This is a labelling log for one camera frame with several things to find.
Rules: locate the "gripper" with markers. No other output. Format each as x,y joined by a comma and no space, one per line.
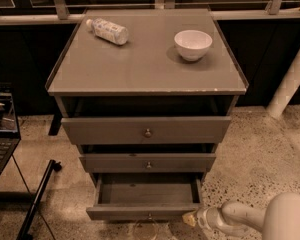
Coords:
204,216

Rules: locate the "grey bottom drawer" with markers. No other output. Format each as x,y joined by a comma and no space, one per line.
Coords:
142,196

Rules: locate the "grey drawer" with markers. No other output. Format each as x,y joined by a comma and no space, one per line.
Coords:
147,162
142,196
146,130

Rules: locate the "grey top drawer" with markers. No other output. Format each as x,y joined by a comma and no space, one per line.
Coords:
146,130

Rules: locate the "grey middle drawer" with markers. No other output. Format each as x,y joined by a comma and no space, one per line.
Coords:
147,162

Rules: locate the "grey drawer cabinet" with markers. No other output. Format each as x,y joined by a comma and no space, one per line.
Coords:
146,77

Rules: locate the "black metal stand bar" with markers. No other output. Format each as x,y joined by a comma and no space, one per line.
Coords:
34,205

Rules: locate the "white ceramic bowl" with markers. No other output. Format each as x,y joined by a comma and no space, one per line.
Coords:
192,45

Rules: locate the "white diagonal pole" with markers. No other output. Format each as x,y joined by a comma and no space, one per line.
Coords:
286,90

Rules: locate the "black laptop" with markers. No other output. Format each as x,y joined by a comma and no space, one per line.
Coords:
9,126

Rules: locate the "clear plastic water bottle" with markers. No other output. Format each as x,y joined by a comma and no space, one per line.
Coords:
109,31

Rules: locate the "metal window railing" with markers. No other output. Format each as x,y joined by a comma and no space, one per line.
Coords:
150,4

